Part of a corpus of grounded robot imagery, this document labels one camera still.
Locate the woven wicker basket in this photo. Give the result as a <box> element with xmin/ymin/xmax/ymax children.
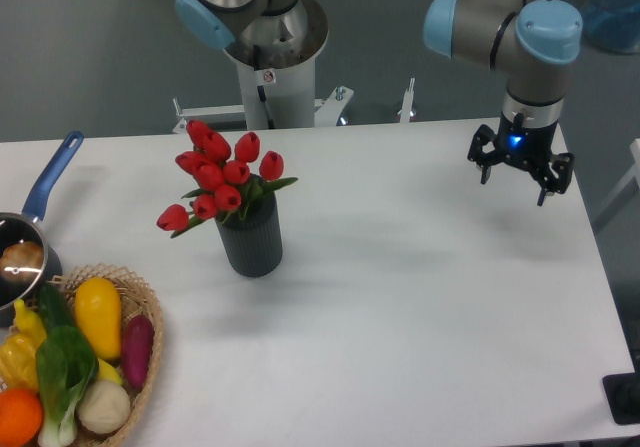
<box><xmin>53</xmin><ymin>264</ymin><xmax>164</xmax><ymax>446</ymax></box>

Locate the blue translucent bin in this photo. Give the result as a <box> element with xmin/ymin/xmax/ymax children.
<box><xmin>582</xmin><ymin>0</ymin><xmax>639</xmax><ymax>54</ymax></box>

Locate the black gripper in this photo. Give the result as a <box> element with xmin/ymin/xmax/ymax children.
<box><xmin>467</xmin><ymin>115</ymin><xmax>575</xmax><ymax>207</ymax></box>

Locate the black device at table edge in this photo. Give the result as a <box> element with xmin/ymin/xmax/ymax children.
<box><xmin>602</xmin><ymin>373</ymin><xmax>639</xmax><ymax>425</ymax></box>

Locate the beige garlic bulb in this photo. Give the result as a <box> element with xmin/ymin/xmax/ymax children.
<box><xmin>77</xmin><ymin>380</ymin><xmax>131</xmax><ymax>435</ymax></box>

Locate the yellow squash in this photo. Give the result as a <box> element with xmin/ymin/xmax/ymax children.
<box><xmin>74</xmin><ymin>277</ymin><xmax>122</xmax><ymax>362</ymax></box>

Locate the purple eggplant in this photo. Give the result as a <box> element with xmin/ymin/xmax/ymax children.
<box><xmin>121</xmin><ymin>314</ymin><xmax>155</xmax><ymax>390</ymax></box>

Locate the yellow bell pepper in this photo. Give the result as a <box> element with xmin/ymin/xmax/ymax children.
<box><xmin>1</xmin><ymin>333</ymin><xmax>39</xmax><ymax>393</ymax></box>

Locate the orange fruit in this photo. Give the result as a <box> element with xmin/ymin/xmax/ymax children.
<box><xmin>1</xmin><ymin>388</ymin><xmax>43</xmax><ymax>446</ymax></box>

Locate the blue handled saucepan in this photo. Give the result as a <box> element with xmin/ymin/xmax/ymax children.
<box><xmin>1</xmin><ymin>131</ymin><xmax>84</xmax><ymax>328</ymax></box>

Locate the brown bread roll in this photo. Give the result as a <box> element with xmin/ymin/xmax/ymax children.
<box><xmin>1</xmin><ymin>241</ymin><xmax>44</xmax><ymax>284</ymax></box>

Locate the white table frame leg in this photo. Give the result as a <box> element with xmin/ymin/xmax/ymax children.
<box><xmin>591</xmin><ymin>138</ymin><xmax>639</xmax><ymax>235</ymax></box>

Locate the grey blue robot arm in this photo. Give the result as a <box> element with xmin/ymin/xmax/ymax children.
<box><xmin>175</xmin><ymin>0</ymin><xmax>583</xmax><ymax>197</ymax></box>

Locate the red tulip bouquet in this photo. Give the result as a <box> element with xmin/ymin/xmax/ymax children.
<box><xmin>156</xmin><ymin>120</ymin><xmax>298</xmax><ymax>238</ymax></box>

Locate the dark grey ribbed vase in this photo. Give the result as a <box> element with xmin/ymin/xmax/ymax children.
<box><xmin>216</xmin><ymin>193</ymin><xmax>283</xmax><ymax>278</ymax></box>

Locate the green bok choy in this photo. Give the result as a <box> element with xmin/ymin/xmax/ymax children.
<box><xmin>36</xmin><ymin>326</ymin><xmax>98</xmax><ymax>446</ymax></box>

